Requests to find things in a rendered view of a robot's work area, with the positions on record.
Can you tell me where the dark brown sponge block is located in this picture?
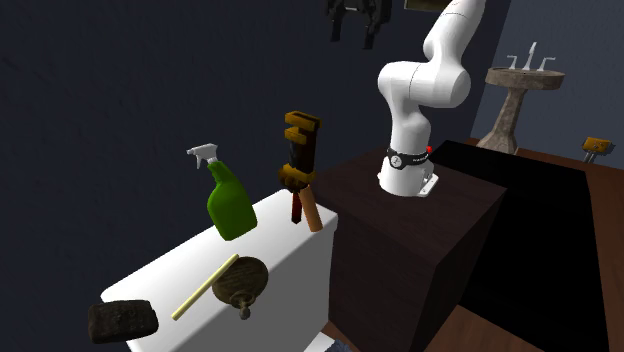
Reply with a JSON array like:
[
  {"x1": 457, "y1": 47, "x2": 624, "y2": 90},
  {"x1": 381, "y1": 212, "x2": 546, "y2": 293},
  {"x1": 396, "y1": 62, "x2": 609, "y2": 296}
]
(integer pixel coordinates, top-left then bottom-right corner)
[{"x1": 87, "y1": 299, "x2": 160, "y2": 345}]

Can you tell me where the framed wall picture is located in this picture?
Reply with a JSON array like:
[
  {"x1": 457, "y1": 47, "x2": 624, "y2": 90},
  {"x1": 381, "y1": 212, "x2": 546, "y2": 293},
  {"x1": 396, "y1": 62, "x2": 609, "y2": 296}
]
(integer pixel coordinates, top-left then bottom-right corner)
[{"x1": 402, "y1": 0, "x2": 451, "y2": 13}]

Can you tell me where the brown pipe wrench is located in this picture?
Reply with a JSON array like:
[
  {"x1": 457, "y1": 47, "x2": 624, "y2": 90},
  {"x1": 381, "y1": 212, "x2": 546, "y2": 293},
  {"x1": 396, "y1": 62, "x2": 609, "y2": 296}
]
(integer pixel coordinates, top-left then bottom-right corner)
[{"x1": 277, "y1": 110, "x2": 325, "y2": 234}]

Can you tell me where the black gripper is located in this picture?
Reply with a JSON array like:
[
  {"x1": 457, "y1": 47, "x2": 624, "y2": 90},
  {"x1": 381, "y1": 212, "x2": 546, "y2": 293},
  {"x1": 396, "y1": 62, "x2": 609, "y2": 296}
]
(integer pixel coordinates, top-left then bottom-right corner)
[{"x1": 324, "y1": 0, "x2": 394, "y2": 51}]

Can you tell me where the green spray bottle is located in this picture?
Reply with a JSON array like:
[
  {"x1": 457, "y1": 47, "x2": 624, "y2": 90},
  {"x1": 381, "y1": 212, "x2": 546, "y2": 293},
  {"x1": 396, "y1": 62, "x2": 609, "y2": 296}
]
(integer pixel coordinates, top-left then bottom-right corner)
[{"x1": 186, "y1": 142, "x2": 259, "y2": 243}]

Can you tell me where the yellow toilet paper holder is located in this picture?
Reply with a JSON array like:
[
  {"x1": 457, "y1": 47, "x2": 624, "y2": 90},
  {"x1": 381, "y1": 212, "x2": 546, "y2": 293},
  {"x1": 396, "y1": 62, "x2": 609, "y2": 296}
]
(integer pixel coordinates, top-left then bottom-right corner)
[{"x1": 581, "y1": 136, "x2": 615, "y2": 165}]

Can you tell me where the dark brown robot stand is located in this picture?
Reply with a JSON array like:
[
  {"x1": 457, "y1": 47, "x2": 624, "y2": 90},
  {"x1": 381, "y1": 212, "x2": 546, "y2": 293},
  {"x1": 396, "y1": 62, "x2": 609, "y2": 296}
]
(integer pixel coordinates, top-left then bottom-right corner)
[{"x1": 310, "y1": 146, "x2": 509, "y2": 352}]

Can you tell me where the stone pedestal sink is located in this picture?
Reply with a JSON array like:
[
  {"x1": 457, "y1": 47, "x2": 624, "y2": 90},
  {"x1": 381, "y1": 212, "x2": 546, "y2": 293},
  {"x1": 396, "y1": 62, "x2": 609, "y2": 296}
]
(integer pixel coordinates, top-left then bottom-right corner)
[{"x1": 476, "y1": 41, "x2": 567, "y2": 155}]

